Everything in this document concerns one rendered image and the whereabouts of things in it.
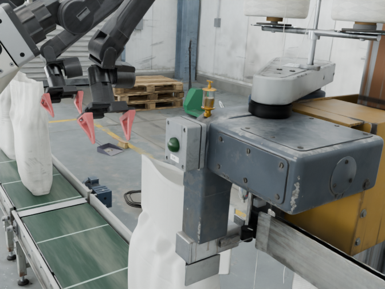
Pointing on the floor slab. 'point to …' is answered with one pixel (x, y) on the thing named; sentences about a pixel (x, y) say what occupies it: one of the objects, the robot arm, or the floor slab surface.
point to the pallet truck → (193, 95)
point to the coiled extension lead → (132, 199)
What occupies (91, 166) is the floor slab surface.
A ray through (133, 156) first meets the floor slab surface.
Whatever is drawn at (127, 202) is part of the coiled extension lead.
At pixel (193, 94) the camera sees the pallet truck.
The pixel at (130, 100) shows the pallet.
